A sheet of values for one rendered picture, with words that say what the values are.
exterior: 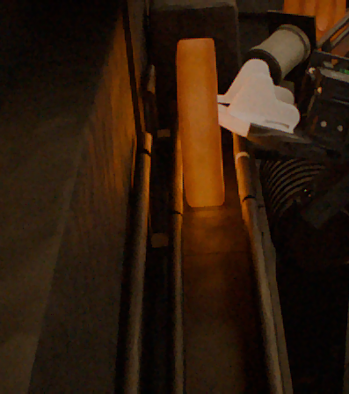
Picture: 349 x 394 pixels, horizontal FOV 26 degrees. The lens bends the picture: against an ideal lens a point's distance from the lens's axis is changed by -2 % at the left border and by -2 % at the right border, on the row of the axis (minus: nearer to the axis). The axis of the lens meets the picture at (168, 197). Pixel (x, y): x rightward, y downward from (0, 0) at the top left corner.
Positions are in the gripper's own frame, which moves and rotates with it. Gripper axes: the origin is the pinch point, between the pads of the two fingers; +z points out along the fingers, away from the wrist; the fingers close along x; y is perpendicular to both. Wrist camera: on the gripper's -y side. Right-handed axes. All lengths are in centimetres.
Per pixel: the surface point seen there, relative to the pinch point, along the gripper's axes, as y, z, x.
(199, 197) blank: -5.3, -0.5, 6.6
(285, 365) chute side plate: -4.2, -5.4, 28.3
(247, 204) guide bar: -2.4, -3.5, 11.5
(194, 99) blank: 3.3, 2.2, 6.1
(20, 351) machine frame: 9.7, 10.5, 46.4
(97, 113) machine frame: 9.3, 9.6, 26.0
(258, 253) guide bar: -2.7, -4.0, 17.9
